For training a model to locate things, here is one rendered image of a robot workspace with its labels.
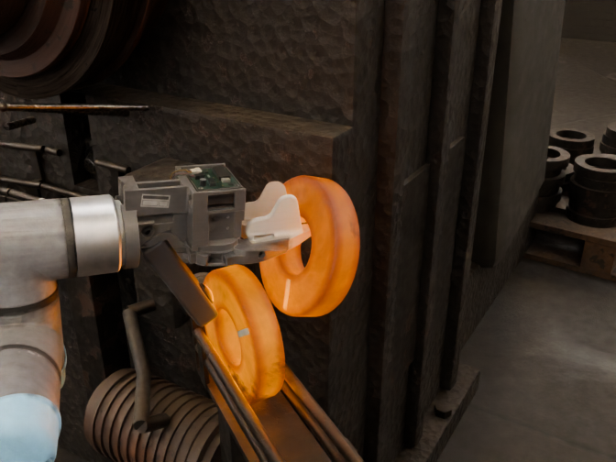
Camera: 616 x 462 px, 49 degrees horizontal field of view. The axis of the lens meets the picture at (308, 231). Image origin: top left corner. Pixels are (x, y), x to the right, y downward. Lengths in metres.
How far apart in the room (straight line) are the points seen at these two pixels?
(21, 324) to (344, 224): 0.32
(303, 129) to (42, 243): 0.40
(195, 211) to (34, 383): 0.20
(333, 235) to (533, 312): 1.58
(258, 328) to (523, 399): 1.24
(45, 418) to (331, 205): 0.33
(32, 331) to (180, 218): 0.17
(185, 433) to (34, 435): 0.40
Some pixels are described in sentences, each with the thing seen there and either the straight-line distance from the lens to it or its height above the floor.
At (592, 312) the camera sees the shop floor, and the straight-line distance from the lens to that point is 2.28.
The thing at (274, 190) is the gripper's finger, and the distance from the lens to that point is 0.72.
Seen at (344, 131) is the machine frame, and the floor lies 0.87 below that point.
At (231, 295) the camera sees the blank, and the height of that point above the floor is 0.77.
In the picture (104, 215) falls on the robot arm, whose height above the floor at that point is 0.89.
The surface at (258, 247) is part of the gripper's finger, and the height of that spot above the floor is 0.83.
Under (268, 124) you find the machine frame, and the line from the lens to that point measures 0.93.
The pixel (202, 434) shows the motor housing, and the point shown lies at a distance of 0.92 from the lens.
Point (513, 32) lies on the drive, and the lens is 1.58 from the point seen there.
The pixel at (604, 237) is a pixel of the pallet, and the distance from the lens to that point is 2.43.
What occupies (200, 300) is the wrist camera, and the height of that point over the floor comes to 0.77.
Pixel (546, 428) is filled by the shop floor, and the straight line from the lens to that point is 1.79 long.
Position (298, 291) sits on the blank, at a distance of 0.73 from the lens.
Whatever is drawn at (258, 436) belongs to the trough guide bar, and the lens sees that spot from 0.66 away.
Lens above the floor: 1.14
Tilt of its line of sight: 26 degrees down
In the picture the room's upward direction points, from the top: straight up
